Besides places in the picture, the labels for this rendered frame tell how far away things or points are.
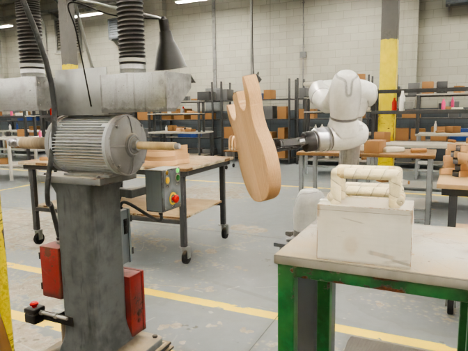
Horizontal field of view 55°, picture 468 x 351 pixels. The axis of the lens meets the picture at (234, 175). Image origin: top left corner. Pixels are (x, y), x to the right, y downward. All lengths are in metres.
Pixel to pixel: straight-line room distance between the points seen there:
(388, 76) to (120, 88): 7.02
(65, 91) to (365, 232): 1.35
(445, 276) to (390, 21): 7.39
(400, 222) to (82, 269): 1.35
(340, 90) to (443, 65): 10.96
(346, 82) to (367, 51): 11.14
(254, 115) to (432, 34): 11.29
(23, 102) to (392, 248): 1.58
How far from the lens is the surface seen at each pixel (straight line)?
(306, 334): 2.49
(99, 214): 2.03
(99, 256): 2.06
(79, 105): 2.00
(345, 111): 1.64
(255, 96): 1.47
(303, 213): 2.33
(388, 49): 8.48
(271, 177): 1.44
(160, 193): 2.10
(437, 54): 12.58
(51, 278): 2.25
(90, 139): 1.92
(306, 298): 2.41
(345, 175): 1.36
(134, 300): 2.28
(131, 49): 1.77
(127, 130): 1.90
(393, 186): 1.35
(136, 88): 1.70
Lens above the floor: 1.38
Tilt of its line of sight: 8 degrees down
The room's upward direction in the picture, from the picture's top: 1 degrees counter-clockwise
